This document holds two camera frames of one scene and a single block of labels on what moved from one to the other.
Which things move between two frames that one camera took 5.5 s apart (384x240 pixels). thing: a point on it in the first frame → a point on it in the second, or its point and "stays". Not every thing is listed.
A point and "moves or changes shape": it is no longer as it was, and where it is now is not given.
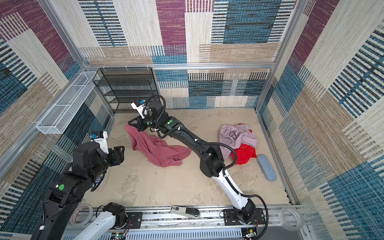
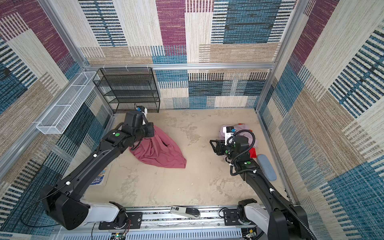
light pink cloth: (235, 135) stays
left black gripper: (118, 155) → (150, 127)
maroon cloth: (164, 154) moves or changes shape
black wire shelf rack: (121, 87) stays
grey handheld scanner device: (190, 212) stays
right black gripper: (140, 125) → (219, 146)
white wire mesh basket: (58, 118) stays
